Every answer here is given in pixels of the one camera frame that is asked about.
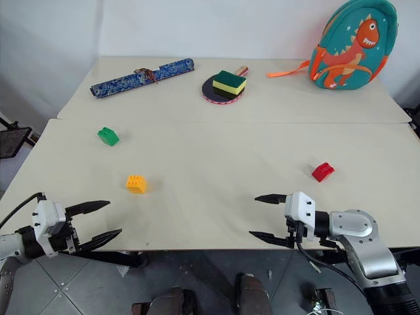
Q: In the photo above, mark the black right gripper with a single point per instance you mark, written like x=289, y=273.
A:
x=294, y=233

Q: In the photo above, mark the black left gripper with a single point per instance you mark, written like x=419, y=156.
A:
x=64, y=239

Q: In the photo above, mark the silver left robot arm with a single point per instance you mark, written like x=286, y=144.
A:
x=28, y=242

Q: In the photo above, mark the yellow toy block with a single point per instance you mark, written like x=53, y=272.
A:
x=136, y=184

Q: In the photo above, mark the red toy block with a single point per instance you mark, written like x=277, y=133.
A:
x=321, y=172

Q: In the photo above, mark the green toy block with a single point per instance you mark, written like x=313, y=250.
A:
x=109, y=136

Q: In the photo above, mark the dark rounded shape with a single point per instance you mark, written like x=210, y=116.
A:
x=172, y=300

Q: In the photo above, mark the black metal stand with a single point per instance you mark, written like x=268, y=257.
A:
x=11, y=141

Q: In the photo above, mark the black table tennis paddle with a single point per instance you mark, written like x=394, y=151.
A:
x=213, y=95

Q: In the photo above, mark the green yellow sponge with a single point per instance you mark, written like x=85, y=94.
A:
x=229, y=82

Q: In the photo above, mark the blue patterned rolled scroll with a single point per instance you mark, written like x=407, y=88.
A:
x=131, y=80

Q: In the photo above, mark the black equipment piece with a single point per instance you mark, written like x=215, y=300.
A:
x=414, y=121

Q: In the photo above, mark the teal dinosaur backpack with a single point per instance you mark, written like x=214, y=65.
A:
x=354, y=49

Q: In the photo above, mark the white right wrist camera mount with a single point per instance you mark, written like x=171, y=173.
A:
x=300, y=210

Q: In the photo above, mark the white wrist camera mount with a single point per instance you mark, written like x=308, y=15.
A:
x=300, y=210
x=46, y=216

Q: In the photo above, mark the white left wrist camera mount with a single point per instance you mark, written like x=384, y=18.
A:
x=46, y=216

